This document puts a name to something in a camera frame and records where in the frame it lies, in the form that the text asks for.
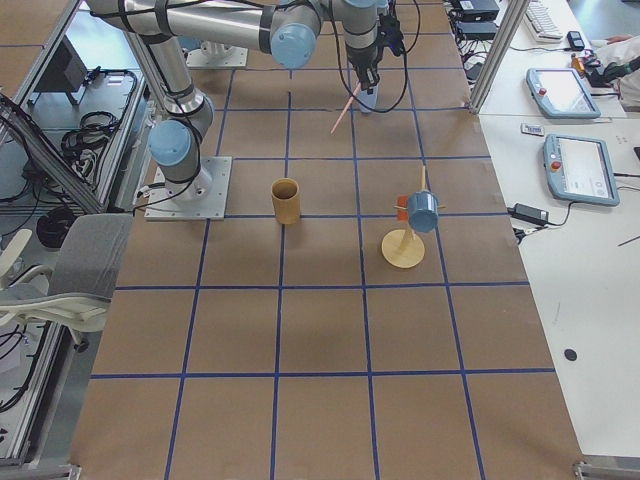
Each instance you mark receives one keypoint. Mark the blue mug on tree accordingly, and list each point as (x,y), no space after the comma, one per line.
(422,210)

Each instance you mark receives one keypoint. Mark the aluminium frame post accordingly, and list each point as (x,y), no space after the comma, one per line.
(512,17)

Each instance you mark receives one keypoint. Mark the black power adapter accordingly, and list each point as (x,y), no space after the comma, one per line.
(529,214)

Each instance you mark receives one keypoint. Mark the teach pendant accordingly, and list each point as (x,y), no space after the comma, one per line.
(579,169)
(560,94)

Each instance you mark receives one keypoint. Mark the wooden mug tree stand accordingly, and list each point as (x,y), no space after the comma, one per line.
(404,248)

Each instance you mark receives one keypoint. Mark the teach pendant near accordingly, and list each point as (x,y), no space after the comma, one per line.
(579,169)

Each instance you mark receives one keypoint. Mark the orange mug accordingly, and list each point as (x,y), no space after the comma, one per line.
(401,208)

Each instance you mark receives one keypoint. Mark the white keyboard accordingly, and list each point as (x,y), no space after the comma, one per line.
(540,25)

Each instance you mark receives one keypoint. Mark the light blue cup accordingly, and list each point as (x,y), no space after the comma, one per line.
(368,99)

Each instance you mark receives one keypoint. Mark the bamboo cylinder holder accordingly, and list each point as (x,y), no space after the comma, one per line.
(285,195)

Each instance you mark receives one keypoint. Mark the pink chopstick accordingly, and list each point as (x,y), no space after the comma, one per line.
(353,96)

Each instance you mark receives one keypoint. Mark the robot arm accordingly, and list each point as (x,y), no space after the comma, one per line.
(171,37)
(207,48)

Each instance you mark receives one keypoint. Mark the teach pendant far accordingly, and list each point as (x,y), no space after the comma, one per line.
(560,94)

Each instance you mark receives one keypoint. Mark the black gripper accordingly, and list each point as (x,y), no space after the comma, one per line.
(363,63)

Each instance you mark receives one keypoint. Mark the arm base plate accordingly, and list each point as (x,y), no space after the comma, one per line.
(205,198)
(238,59)

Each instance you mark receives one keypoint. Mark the grey office chair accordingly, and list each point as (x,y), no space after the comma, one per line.
(76,292)

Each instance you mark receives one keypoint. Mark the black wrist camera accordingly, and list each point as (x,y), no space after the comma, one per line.
(389,30)

